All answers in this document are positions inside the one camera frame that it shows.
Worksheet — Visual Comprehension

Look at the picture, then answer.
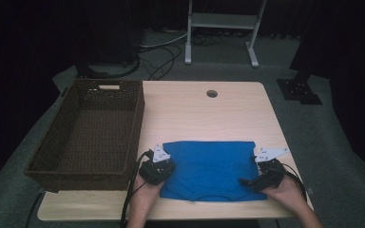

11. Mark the blue t-shirt with white print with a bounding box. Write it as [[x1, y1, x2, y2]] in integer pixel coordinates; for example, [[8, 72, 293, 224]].
[[159, 141, 269, 203]]

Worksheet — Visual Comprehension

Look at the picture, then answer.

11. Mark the black cable under table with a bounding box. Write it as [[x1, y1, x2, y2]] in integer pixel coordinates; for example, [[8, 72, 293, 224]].
[[24, 191, 46, 228]]

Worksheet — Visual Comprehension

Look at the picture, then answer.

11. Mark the person's right hand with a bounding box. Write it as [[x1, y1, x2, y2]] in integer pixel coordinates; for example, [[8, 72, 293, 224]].
[[260, 175, 309, 214]]

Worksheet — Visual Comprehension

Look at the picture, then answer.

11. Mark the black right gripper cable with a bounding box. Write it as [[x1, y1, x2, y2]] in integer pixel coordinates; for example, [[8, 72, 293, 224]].
[[281, 162, 309, 201]]

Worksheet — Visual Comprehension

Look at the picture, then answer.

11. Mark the brown wicker basket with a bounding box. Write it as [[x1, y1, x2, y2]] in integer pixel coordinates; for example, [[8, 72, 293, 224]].
[[23, 79, 145, 194]]

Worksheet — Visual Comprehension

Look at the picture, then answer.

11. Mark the black floor cable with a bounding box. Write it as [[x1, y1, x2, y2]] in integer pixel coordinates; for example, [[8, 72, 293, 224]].
[[138, 44, 183, 81]]

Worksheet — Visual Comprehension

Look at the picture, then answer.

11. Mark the person's left hand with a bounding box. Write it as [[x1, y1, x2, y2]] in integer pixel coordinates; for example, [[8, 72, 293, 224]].
[[132, 175, 166, 207]]

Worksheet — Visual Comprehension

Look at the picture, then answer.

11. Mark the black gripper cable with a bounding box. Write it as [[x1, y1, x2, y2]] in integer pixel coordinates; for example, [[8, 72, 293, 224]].
[[281, 162, 309, 201], [119, 150, 155, 228]]

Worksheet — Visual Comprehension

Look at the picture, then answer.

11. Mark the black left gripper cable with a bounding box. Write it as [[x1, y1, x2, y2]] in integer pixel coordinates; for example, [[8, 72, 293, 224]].
[[119, 150, 155, 228]]

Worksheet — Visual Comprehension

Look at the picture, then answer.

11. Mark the black round stand base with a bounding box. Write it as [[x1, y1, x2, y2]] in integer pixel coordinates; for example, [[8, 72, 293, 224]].
[[75, 56, 141, 80]]

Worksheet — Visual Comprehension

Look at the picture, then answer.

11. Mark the white floor cable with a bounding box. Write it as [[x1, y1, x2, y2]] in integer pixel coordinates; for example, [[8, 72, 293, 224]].
[[139, 31, 188, 49]]

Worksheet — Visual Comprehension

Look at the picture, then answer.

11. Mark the black square stand base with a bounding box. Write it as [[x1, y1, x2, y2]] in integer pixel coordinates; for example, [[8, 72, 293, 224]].
[[276, 70, 323, 105]]

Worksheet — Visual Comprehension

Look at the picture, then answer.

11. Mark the white metal stand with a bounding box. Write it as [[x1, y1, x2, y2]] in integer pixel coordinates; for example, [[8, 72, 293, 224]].
[[184, 0, 268, 68]]

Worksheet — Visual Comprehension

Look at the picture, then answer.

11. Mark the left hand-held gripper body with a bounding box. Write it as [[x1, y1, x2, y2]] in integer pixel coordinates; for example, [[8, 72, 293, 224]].
[[138, 143, 176, 186]]

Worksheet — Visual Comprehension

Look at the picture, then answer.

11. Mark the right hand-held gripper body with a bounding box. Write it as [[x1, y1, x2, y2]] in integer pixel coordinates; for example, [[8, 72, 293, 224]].
[[252, 146, 290, 193]]

